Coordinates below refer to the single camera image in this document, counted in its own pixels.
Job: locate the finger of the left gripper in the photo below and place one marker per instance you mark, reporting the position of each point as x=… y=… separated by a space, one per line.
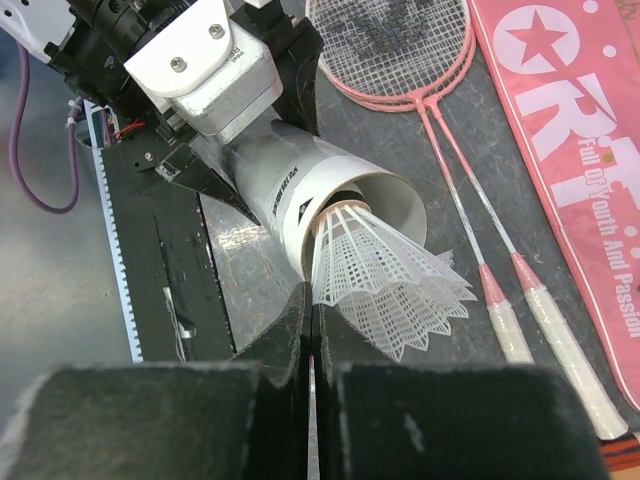
x=295 y=46
x=183 y=166

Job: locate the pink racket bag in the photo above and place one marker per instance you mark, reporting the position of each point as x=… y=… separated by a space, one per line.
x=567 y=74

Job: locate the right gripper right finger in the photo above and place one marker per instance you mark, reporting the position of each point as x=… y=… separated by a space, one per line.
x=381 y=420

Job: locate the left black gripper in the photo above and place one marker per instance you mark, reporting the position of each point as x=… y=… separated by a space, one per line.
x=123 y=28

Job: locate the pink badminton racket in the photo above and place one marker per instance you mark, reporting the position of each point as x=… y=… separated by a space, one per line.
x=401 y=81
x=363 y=27

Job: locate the pink badminton racket lower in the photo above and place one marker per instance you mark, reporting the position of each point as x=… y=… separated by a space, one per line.
x=401 y=81

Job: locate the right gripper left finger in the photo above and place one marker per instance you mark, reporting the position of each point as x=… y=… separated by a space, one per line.
x=243 y=418

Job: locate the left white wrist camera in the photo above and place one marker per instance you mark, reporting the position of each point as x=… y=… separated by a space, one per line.
x=209 y=70

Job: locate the white cable duct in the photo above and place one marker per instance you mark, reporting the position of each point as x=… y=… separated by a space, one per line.
x=92 y=115

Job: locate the pink badminton racket upper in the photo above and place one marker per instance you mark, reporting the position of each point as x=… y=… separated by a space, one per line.
x=363 y=27

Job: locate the white shuttlecock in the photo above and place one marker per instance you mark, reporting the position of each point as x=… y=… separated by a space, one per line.
x=390 y=289

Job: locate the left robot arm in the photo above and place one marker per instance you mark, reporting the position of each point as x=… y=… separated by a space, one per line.
x=43 y=30

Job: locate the white shuttlecock tube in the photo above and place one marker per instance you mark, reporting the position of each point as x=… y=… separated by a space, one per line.
x=286 y=176

